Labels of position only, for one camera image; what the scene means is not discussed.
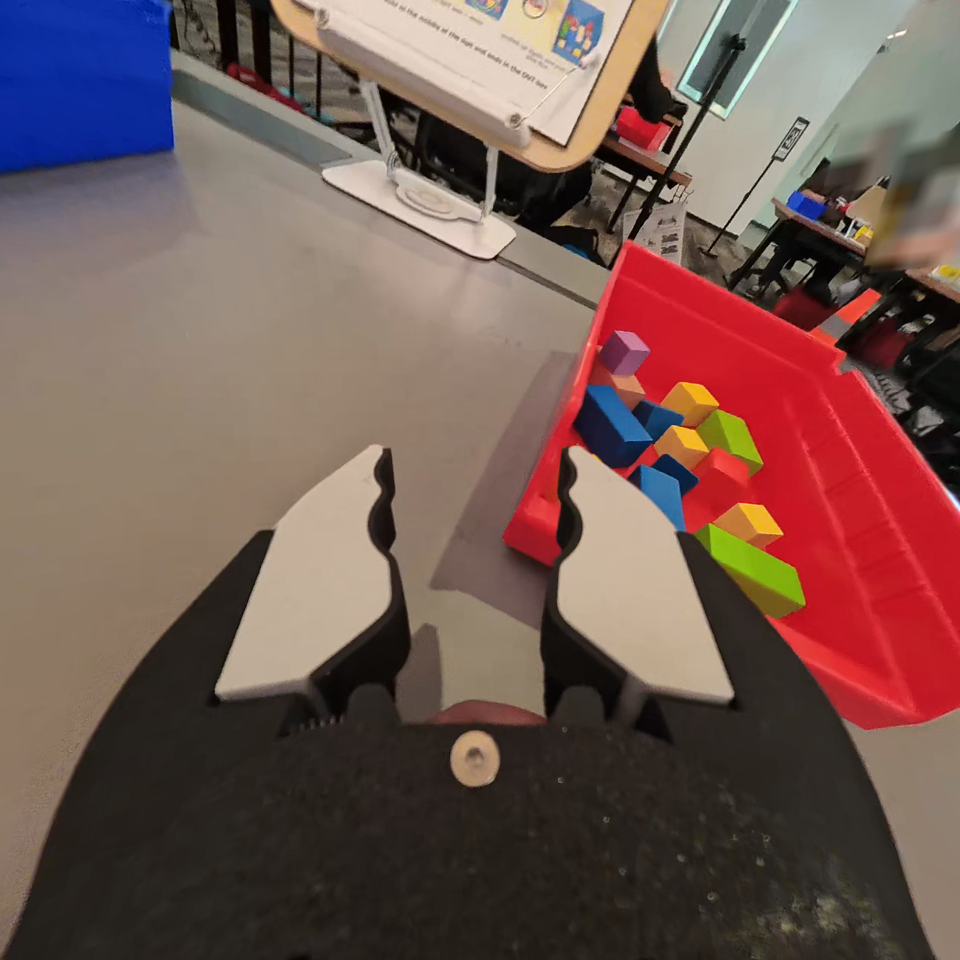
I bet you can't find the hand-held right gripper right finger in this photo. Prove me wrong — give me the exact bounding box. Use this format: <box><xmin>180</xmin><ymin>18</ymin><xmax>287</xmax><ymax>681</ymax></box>
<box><xmin>540</xmin><ymin>446</ymin><xmax>736</xmax><ymax>718</ymax></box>

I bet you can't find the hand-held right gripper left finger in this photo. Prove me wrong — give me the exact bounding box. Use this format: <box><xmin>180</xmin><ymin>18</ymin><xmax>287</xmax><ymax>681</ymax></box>
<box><xmin>215</xmin><ymin>446</ymin><xmax>411</xmax><ymax>718</ymax></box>

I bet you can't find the pile of coloured wooden blocks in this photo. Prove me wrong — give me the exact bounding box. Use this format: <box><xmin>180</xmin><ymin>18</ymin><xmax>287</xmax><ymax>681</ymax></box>
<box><xmin>576</xmin><ymin>330</ymin><xmax>808</xmax><ymax>619</ymax></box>

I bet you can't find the red plastic bin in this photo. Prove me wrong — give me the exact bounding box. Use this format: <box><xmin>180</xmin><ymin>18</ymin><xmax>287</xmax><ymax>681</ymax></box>
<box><xmin>504</xmin><ymin>240</ymin><xmax>960</xmax><ymax>732</ymax></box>

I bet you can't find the grey desk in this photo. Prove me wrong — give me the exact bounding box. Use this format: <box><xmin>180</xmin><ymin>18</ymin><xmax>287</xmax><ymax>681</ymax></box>
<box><xmin>0</xmin><ymin>53</ymin><xmax>960</xmax><ymax>960</ymax></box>

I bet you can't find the white floor sign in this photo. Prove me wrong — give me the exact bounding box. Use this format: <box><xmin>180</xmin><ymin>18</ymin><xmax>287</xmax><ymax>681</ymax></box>
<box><xmin>642</xmin><ymin>210</ymin><xmax>691</xmax><ymax>268</ymax></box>

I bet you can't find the white board stand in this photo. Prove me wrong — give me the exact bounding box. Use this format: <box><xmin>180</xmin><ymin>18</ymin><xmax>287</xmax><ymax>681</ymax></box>
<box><xmin>323</xmin><ymin>83</ymin><xmax>517</xmax><ymax>261</ymax></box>

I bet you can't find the black tripod stand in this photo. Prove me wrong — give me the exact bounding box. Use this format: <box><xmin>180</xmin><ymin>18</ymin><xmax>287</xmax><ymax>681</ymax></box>
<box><xmin>623</xmin><ymin>33</ymin><xmax>748</xmax><ymax>249</ymax></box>

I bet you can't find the instruction sheet board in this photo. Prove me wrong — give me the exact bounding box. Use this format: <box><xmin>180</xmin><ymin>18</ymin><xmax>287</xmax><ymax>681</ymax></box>
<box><xmin>270</xmin><ymin>0</ymin><xmax>672</xmax><ymax>151</ymax></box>

